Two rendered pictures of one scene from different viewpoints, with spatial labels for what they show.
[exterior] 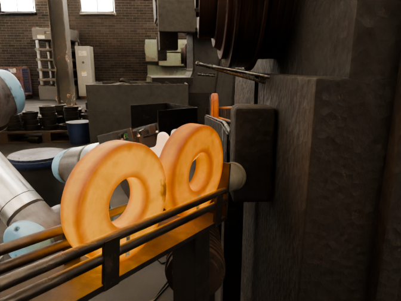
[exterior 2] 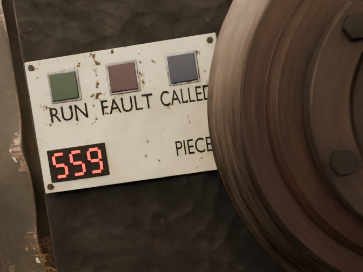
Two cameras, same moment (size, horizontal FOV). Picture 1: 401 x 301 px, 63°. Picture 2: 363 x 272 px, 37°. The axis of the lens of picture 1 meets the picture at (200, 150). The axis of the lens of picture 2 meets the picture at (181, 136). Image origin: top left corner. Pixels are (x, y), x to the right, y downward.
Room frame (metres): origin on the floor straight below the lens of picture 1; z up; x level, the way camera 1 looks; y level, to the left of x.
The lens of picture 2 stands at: (1.24, 0.52, 1.15)
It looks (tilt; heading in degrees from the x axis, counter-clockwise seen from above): 3 degrees down; 276
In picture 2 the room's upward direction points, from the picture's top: 8 degrees counter-clockwise
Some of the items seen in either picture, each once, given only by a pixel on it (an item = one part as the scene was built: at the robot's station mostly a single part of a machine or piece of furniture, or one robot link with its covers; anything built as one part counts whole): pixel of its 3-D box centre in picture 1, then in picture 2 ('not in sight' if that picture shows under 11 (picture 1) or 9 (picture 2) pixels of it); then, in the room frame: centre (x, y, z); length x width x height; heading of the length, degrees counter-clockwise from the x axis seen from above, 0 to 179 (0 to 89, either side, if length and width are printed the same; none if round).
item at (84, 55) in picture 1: (67, 64); not in sight; (10.35, 4.06, 1.03); 1.54 x 0.94 x 2.05; 92
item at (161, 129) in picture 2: not in sight; (129, 114); (1.38, -0.21, 1.15); 0.26 x 0.02 x 0.18; 2
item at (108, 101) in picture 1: (141, 113); not in sight; (3.76, 0.67, 0.39); 1.03 x 0.83 x 0.79; 96
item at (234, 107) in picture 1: (252, 153); not in sight; (0.80, -0.13, 0.68); 0.11 x 0.08 x 0.24; 92
